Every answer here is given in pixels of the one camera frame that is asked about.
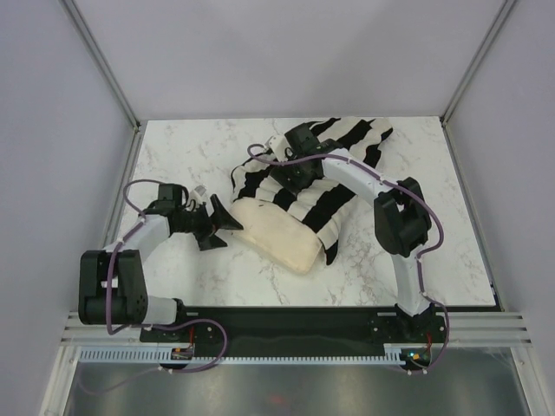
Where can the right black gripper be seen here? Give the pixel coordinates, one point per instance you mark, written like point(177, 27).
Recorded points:
point(282, 172)

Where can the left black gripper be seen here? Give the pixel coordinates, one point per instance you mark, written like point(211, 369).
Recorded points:
point(220, 219)

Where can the black white striped pillowcase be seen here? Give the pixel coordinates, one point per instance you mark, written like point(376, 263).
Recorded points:
point(325, 205)

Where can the cream pillow with bear print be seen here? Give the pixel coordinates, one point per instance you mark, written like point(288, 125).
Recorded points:
point(276, 235)

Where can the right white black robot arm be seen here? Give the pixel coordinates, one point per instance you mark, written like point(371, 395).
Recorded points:
point(401, 222)

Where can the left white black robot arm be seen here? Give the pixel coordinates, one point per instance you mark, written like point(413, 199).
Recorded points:
point(112, 285)

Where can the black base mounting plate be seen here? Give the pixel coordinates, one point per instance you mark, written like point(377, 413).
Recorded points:
point(296, 330)

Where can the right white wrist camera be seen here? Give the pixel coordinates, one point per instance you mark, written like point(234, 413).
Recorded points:
point(278, 145)

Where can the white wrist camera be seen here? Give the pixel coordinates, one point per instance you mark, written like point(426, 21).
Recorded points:
point(278, 145)
point(199, 194)

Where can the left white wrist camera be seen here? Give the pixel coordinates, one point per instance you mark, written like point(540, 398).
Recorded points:
point(199, 194)

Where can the white slotted cable duct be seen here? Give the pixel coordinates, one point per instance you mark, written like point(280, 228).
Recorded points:
point(165, 355)

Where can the aluminium extrusion rail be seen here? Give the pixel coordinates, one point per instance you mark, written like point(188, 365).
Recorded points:
point(467, 329)

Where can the left aluminium frame post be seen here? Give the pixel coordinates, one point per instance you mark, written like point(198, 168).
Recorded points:
point(100, 60)

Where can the aluminium frame post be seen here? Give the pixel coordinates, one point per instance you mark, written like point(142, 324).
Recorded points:
point(100, 60)
point(488, 40)

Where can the right aluminium frame post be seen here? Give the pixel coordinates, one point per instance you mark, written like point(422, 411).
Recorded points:
point(488, 40)

